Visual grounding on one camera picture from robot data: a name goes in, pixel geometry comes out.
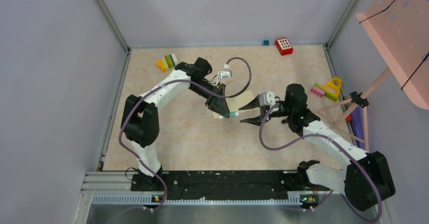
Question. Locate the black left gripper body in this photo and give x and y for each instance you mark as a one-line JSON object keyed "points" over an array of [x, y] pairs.
{"points": [[206, 94]]}

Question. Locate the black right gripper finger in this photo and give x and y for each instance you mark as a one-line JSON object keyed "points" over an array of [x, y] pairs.
{"points": [[255, 103], [257, 121]]}

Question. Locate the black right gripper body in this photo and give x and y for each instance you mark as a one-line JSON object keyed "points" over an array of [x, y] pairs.
{"points": [[285, 111]]}

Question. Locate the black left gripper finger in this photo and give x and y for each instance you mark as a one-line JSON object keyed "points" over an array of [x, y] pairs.
{"points": [[221, 103], [212, 107]]}

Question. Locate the cream yellow envelope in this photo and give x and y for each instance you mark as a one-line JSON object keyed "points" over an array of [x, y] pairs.
{"points": [[235, 103]]}

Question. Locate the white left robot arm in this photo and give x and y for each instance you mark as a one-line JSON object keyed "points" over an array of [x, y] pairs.
{"points": [[140, 120]]}

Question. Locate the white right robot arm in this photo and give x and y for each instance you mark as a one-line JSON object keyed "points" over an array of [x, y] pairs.
{"points": [[331, 142]]}

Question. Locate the pink toy brick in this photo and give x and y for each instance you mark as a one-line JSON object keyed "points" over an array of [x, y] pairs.
{"points": [[317, 90]]}

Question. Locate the yellow triangle toy block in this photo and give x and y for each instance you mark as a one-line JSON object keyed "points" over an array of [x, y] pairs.
{"points": [[332, 89]]}

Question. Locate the striped toy block stack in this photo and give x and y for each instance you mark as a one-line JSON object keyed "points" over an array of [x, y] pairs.
{"points": [[167, 63]]}

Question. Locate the red grid toy block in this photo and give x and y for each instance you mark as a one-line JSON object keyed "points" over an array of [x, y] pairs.
{"points": [[284, 46]]}

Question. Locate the purple rolled mat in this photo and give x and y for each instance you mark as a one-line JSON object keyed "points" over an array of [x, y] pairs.
{"points": [[357, 128]]}

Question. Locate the pink music stand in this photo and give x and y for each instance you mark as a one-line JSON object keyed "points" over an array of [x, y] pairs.
{"points": [[384, 49]]}

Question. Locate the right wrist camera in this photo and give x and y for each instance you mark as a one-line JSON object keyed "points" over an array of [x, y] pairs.
{"points": [[266, 99]]}

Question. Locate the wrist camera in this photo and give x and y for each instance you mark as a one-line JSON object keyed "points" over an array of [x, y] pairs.
{"points": [[266, 99], [224, 74]]}

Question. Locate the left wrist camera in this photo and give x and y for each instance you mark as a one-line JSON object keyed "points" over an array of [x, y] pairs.
{"points": [[224, 74]]}

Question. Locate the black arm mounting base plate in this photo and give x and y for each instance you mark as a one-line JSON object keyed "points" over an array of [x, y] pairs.
{"points": [[223, 185]]}

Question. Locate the aluminium frame rail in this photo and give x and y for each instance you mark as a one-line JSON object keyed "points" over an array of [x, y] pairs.
{"points": [[114, 187]]}

